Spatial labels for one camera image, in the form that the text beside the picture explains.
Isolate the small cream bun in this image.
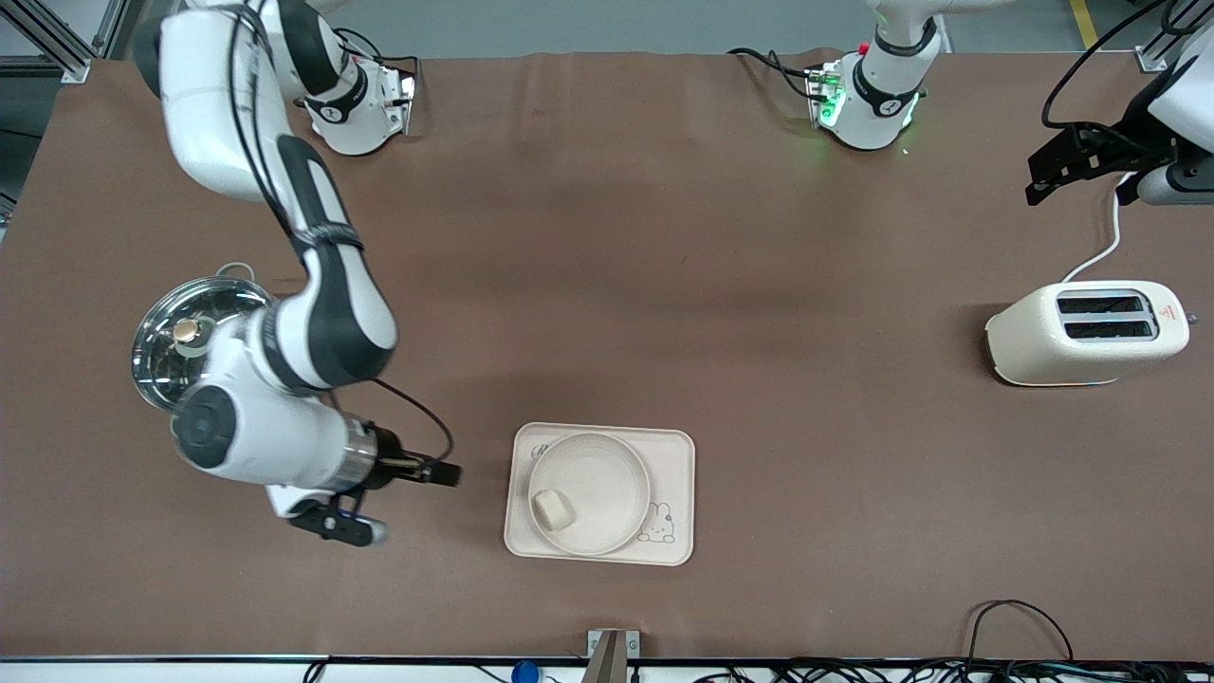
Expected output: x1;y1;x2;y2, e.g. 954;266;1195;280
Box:
531;489;577;533

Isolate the round cream plate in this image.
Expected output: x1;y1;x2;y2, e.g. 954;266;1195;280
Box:
528;433;653;557

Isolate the cream rabbit print tray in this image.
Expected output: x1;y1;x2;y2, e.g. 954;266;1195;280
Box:
504;422;696;567

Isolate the cream two-slot toaster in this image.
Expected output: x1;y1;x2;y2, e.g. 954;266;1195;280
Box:
985;280;1192;387

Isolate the glass pot lid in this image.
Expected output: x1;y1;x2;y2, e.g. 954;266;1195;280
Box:
131;277;278;415

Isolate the brown table cover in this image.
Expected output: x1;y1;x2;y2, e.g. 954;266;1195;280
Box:
0;49;1214;662

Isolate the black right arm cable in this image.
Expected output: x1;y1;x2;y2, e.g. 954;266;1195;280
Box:
226;5;456;468

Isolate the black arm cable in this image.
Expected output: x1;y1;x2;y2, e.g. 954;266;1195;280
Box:
1040;0;1169;132
226;5;456;468

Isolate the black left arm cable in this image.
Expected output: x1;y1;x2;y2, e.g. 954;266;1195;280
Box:
1040;0;1169;132

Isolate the white toaster power cable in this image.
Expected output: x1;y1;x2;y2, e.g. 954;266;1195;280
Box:
1060;171;1139;284

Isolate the grey metal camera bracket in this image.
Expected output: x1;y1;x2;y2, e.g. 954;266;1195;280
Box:
586;629;641;683

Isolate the black base cable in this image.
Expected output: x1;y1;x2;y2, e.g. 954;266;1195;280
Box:
334;27;421;86
727;46;822;102

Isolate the black cable bundle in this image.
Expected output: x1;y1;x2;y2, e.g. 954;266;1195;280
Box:
692;600;1214;683

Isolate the aluminium frame profile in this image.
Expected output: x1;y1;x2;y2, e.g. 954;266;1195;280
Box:
0;0;129;84

